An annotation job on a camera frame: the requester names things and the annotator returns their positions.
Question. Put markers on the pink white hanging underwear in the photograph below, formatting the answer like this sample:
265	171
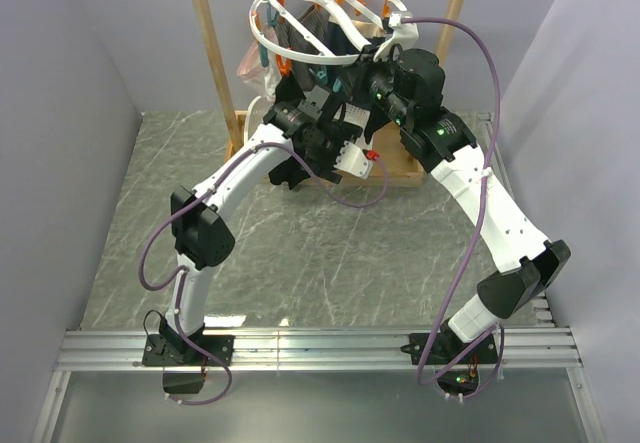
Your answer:
259	71

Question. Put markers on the aluminium mounting rail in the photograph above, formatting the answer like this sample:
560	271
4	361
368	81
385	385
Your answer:
314	349

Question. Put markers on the navy hanging underwear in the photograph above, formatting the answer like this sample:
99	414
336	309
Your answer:
341	79

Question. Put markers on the black boxer underwear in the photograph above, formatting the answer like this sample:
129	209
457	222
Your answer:
292	112

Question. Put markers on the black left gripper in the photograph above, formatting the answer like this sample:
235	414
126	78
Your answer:
343	132

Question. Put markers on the wooden hanger rack frame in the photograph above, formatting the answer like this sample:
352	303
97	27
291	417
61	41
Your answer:
405	171

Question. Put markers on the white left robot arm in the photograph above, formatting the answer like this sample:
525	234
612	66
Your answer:
199	225

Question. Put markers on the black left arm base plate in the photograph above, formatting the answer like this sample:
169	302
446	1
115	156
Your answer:
159	352

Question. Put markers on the white perforated plastic basket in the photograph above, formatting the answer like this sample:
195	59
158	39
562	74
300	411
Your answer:
260	105

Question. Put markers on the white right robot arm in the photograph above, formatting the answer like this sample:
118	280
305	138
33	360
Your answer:
526	260

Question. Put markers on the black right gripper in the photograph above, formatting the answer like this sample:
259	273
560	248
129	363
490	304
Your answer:
372	67

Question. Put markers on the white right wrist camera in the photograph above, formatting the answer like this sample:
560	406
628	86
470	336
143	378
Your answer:
401	33

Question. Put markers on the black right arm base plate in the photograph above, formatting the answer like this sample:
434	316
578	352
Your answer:
446	347

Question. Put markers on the white round clip hanger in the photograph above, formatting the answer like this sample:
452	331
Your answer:
280	38

